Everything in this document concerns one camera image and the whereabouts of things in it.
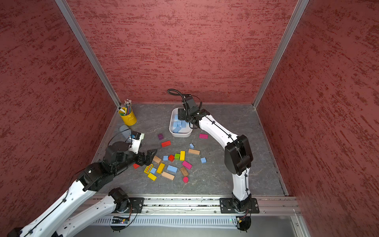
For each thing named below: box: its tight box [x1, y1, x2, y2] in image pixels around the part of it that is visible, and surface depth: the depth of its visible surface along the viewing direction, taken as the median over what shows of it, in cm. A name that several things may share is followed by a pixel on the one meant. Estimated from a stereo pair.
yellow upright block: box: [179, 150, 187, 161], surface depth 92 cm
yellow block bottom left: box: [147, 172, 157, 182], surface depth 85 cm
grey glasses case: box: [119, 124, 132, 142], surface depth 103 cm
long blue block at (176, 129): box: [172, 125, 182, 133], surface depth 106 cm
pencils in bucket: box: [118, 98, 132, 117], surface depth 102 cm
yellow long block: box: [156, 162, 166, 175], surface depth 87 cm
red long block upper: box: [160, 140, 172, 148], surface depth 99 cm
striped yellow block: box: [144, 163, 154, 175], surface depth 86 cm
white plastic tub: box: [168, 107, 193, 138], surface depth 105 cm
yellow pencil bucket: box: [118, 108, 138, 126], surface depth 104 cm
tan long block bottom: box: [160, 171, 176, 181], surface depth 85 cm
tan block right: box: [188, 148, 201, 156], surface depth 95 cm
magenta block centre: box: [182, 160, 193, 170], surface depth 89 cm
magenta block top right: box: [198, 133, 209, 140], surface depth 102 cm
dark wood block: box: [180, 166, 190, 177], surface depth 87 cm
